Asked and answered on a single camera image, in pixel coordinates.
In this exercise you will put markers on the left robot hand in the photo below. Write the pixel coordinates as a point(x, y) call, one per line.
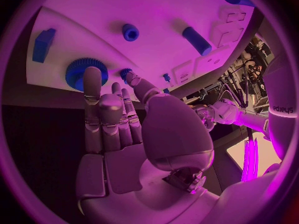
point(204, 115)

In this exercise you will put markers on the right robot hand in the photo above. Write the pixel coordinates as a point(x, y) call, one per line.
point(177, 134)

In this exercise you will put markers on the blue peg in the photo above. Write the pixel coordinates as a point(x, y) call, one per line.
point(166, 91)

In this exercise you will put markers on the small blue plug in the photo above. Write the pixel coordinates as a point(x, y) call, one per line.
point(166, 77)

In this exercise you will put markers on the cluttered equipment rack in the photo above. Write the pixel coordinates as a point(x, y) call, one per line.
point(252, 74)

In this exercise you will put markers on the long blue cylinder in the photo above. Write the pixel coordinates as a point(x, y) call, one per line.
point(197, 41)

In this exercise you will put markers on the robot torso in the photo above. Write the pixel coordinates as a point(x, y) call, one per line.
point(280, 89)

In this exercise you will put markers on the small blue gear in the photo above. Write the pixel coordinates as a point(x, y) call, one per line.
point(123, 72)

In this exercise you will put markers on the short blue cylinder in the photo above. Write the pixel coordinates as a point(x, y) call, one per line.
point(130, 32)

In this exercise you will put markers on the large blue gear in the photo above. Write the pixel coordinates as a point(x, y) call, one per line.
point(77, 72)

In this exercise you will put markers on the blue block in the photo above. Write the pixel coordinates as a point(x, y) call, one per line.
point(42, 46)

